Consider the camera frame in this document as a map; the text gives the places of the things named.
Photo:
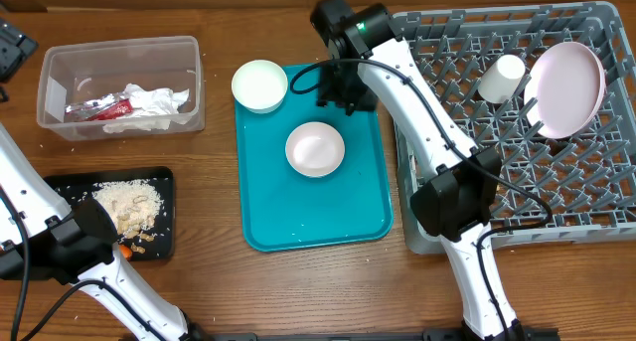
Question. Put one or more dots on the white paper cup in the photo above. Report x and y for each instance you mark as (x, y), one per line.
(501, 80)

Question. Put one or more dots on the grey dishwasher rack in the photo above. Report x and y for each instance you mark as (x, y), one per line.
(579, 189)

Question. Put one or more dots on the teal serving tray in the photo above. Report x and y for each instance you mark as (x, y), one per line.
(284, 210)

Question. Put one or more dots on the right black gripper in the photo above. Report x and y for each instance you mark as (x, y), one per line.
(335, 92)

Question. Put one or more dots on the clear plastic storage bin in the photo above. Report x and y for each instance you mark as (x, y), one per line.
(153, 67)

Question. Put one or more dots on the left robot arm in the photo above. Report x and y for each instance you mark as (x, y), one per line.
(43, 237)

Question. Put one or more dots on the white bowl with rice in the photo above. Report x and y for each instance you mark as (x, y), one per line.
(260, 86)

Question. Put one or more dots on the white tissue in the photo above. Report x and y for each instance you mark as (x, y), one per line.
(151, 109)

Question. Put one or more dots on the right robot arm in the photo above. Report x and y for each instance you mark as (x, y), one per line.
(370, 62)

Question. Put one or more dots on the white bowl with peanuts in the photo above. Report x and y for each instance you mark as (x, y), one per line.
(315, 149)

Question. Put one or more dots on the rice and peanut pile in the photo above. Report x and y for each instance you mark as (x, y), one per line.
(137, 210)

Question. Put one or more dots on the white round plate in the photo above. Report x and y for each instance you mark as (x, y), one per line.
(566, 89)

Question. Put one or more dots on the black plastic tray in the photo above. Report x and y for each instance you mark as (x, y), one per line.
(162, 175)

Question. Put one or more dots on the orange carrot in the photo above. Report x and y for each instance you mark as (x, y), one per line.
(126, 252)

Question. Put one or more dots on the red snack wrapper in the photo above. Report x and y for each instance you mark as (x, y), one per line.
(107, 107)

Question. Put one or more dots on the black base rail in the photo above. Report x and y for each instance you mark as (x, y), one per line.
(447, 334)

